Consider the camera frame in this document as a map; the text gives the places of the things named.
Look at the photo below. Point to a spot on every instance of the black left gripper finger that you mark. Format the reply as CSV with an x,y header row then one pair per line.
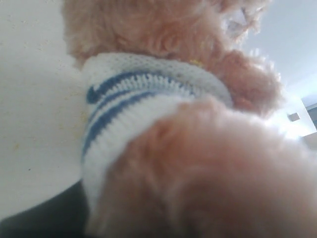
x,y
62,216

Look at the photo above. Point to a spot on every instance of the tan teddy bear striped sweater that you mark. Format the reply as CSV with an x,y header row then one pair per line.
x,y
177,142

